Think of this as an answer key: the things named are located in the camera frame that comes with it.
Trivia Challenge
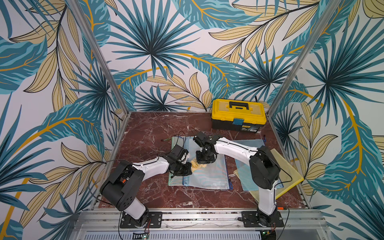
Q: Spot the cream wiping cloth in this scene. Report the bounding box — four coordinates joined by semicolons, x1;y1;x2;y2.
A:
191;159;207;172

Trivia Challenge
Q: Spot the white blue-edged mesh document bag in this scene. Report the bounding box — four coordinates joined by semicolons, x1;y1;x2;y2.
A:
182;136;230;190

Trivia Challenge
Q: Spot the light blue mesh document bag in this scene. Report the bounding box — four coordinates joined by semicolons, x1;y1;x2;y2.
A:
181;137;233;190

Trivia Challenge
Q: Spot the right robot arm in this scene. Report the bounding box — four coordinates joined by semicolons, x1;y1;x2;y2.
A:
193;135;281;217

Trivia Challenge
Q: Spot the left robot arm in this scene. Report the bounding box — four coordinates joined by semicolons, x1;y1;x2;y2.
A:
100;156;192;221

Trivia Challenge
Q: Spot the green-edged mesh document bag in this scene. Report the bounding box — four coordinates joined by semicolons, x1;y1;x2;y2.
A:
168;136;186;186

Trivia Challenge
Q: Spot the yellow black toolbox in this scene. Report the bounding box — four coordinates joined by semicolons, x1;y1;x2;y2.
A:
212;99;267;132

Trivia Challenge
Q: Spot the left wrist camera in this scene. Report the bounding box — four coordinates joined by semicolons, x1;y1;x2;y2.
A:
167;145;189;163

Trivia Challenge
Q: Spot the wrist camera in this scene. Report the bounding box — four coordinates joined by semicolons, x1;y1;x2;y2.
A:
193;132;221;148
167;145;189;163

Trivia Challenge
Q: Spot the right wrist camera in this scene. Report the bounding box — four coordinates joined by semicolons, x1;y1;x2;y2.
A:
193;132;221;148

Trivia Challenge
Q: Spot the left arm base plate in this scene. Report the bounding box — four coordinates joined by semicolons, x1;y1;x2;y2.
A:
119;211;163;229

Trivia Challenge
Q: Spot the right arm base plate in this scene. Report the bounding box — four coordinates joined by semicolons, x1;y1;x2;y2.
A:
238;210;285;229

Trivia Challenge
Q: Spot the aluminium front rail frame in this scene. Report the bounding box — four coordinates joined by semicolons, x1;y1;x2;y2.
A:
69;208;333;240

